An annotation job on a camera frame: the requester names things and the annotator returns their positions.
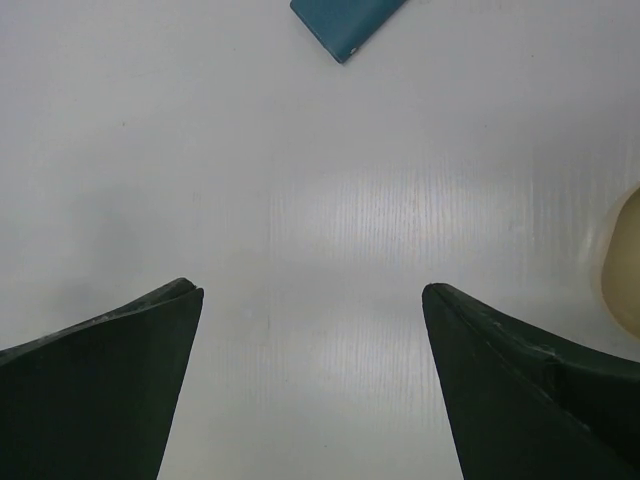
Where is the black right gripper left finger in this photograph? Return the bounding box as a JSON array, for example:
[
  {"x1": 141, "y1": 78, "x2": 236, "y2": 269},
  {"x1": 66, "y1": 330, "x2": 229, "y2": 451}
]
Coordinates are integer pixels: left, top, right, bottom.
[{"x1": 1, "y1": 278, "x2": 204, "y2": 479}]

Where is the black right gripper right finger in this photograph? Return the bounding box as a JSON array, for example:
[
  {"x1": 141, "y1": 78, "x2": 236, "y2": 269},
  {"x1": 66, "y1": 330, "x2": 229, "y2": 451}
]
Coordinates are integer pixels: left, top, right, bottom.
[{"x1": 422, "y1": 283, "x2": 639, "y2": 479}]

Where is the beige oval card tray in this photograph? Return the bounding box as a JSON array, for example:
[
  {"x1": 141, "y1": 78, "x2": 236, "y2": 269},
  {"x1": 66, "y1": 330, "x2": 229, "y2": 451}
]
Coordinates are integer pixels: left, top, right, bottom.
[{"x1": 591, "y1": 184, "x2": 639, "y2": 340}]

